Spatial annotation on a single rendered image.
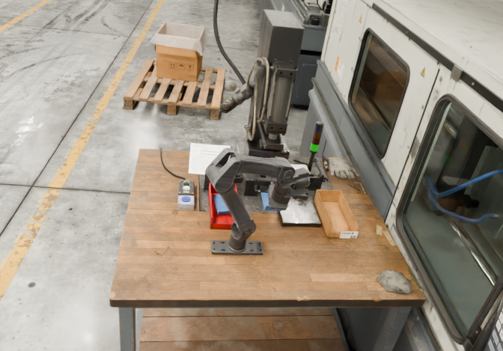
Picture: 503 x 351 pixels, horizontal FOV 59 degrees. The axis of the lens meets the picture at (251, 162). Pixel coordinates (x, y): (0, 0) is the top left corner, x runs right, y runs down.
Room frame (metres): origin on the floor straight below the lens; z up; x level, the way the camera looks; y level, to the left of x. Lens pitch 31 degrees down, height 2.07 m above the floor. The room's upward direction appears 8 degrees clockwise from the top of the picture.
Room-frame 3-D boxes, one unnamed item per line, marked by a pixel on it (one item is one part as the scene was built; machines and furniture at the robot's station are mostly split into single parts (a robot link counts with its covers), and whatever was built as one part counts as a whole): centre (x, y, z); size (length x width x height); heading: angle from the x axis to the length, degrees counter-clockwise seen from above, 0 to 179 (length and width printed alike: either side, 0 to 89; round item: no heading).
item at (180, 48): (5.10, 1.01, 0.40); 0.67 x 0.60 x 0.50; 3
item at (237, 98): (1.98, 0.10, 1.25); 0.19 x 0.07 x 0.19; 101
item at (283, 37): (1.85, -0.05, 1.44); 0.17 x 0.13 x 0.42; 11
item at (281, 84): (1.72, -0.07, 1.37); 0.11 x 0.09 x 0.30; 101
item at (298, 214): (1.57, -0.23, 0.91); 0.17 x 0.16 x 0.02; 101
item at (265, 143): (1.79, -0.05, 1.22); 0.26 x 0.18 x 0.30; 11
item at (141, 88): (4.80, 0.95, 0.07); 1.20 x 1.00 x 0.14; 4
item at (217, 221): (1.53, 0.09, 0.93); 0.25 x 0.12 x 0.06; 11
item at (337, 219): (1.58, -0.40, 0.93); 0.25 x 0.13 x 0.08; 11
